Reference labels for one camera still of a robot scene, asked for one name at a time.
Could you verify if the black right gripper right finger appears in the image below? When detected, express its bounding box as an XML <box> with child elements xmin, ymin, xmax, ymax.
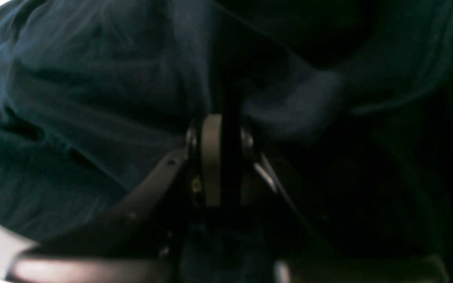
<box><xmin>239</xmin><ymin>126</ymin><xmax>449</xmax><ymax>283</ymax></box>

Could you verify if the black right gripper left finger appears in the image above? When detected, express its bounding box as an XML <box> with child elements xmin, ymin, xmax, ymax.
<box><xmin>5</xmin><ymin>114</ymin><xmax>222</xmax><ymax>283</ymax></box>

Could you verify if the black T-shirt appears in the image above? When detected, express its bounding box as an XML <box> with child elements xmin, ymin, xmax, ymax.
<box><xmin>0</xmin><ymin>0</ymin><xmax>453</xmax><ymax>283</ymax></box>

